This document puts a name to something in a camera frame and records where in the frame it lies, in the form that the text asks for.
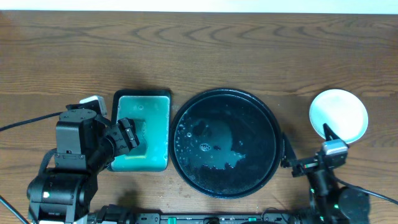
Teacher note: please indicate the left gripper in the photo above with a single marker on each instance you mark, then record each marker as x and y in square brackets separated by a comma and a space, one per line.
[128, 134]

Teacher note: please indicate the black round tray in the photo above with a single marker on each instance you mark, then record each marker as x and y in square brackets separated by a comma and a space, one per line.
[225, 143]

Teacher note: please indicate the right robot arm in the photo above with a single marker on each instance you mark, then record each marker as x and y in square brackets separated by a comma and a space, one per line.
[329, 203]

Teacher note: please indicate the mint plate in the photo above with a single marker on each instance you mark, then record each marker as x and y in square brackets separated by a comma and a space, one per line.
[342, 111]

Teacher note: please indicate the green yellow sponge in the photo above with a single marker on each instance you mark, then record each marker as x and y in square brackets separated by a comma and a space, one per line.
[140, 151]

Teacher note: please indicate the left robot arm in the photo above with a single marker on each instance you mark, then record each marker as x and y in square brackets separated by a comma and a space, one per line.
[87, 143]

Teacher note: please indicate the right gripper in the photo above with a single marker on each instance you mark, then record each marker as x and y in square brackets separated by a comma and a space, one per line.
[308, 165]

